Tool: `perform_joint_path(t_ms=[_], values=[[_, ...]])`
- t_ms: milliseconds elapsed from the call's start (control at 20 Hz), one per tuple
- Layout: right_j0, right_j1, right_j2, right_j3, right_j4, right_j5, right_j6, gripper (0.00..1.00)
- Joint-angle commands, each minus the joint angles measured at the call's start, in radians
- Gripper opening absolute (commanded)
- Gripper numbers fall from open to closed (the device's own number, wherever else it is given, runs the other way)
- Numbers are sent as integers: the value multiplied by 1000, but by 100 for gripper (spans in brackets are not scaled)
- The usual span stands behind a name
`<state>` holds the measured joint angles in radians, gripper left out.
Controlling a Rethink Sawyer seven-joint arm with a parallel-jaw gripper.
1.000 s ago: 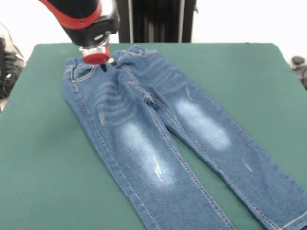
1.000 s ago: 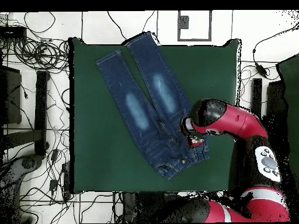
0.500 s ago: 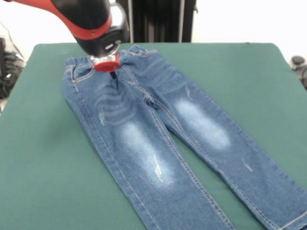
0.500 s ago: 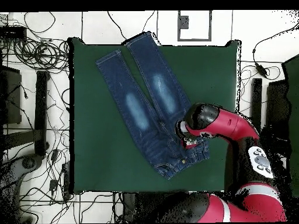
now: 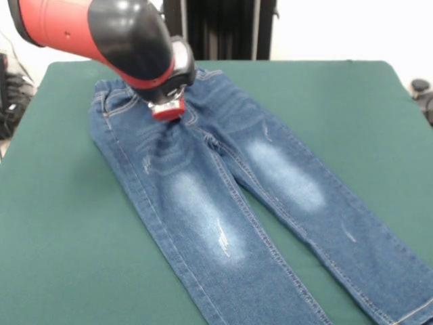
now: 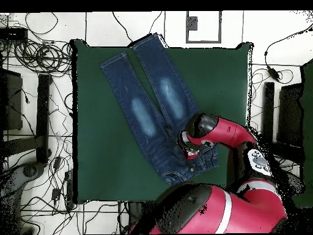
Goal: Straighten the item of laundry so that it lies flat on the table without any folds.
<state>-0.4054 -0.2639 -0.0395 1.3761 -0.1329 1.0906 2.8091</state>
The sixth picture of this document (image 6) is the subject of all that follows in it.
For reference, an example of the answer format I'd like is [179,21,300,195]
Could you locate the blue denim jeans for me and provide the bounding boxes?
[99,32,220,186]

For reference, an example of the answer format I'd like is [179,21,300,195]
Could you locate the black flat box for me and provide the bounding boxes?
[0,27,29,42]

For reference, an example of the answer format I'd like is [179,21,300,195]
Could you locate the dark green table cloth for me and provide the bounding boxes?
[72,39,252,204]

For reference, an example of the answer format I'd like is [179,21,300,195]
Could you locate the black stand bar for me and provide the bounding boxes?
[277,83,304,147]
[35,73,53,164]
[263,81,275,140]

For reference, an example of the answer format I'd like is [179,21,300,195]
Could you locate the black power adapter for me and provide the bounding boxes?
[267,65,281,81]

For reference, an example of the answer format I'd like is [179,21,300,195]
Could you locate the dark grey chair base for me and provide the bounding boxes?
[0,161,46,234]

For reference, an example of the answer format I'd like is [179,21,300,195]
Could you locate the large black case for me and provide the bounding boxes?
[0,69,23,131]

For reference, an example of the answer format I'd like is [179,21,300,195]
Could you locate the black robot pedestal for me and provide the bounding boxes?
[127,201,145,233]

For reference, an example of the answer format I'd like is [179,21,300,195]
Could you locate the grey rectangular frame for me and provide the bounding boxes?
[185,10,223,44]

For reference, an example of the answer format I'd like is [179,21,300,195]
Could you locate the black cable with plug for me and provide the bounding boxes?
[112,11,134,48]

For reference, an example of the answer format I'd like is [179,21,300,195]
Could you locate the coil of black cables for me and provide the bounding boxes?
[13,40,74,74]

